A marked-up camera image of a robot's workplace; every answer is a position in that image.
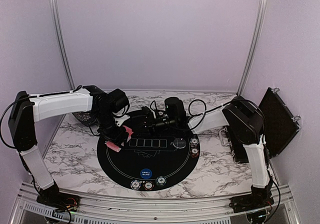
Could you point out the red playing card deck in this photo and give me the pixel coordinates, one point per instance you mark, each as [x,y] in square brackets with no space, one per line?
[113,146]

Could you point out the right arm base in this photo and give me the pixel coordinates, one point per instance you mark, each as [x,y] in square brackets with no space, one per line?
[255,205]

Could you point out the black dealer button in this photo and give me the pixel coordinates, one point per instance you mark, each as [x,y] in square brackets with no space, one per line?
[179,143]

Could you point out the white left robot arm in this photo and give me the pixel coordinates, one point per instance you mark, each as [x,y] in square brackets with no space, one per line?
[30,109]

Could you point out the red playing card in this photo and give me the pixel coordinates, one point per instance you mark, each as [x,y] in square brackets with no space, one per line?
[129,132]

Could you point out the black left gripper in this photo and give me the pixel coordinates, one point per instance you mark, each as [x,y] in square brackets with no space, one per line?
[118,137]

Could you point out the blue small blind button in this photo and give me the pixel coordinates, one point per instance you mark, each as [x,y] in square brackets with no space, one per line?
[146,173]

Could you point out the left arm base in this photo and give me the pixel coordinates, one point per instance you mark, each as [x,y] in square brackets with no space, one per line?
[53,197]

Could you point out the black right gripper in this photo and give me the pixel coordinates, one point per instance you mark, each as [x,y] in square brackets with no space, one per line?
[151,127]

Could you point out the black floral patterned pouch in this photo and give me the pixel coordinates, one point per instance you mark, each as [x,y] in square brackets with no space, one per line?
[85,118]

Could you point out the round black poker mat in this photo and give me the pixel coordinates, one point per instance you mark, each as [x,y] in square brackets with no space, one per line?
[146,151]

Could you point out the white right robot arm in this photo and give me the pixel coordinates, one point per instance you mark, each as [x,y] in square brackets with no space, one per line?
[243,118]

